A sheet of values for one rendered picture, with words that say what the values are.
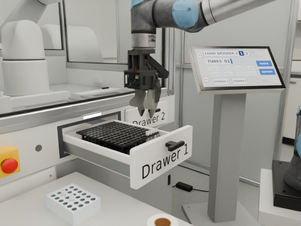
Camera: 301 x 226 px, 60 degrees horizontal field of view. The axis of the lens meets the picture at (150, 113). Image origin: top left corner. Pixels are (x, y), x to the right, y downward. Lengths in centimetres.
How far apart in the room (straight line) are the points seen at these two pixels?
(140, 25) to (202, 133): 202
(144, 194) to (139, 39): 82
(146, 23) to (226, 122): 104
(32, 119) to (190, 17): 54
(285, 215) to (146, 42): 59
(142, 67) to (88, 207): 41
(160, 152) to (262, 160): 180
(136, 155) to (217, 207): 129
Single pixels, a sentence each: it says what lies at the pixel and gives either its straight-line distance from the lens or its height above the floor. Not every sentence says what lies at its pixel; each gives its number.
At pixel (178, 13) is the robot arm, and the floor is 126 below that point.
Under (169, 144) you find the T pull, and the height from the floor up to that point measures 91.
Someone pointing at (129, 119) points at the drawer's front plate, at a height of 89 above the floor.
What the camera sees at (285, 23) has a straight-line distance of 230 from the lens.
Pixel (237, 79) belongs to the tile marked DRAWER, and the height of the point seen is 101.
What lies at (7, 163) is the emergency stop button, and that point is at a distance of 78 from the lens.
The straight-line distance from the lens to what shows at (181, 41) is 272.
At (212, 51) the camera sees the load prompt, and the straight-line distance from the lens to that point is 163.
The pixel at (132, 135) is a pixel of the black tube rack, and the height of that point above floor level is 90.
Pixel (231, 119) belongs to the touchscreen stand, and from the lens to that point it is 168.
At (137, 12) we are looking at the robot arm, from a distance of 78.
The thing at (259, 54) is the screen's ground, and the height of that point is 115.
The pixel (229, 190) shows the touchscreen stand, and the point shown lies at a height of 27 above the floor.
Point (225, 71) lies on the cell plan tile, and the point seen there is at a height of 106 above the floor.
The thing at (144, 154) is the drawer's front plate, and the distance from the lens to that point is 69.
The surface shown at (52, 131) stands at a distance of 90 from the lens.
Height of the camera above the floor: 117
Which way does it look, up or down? 13 degrees down
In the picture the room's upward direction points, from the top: straight up
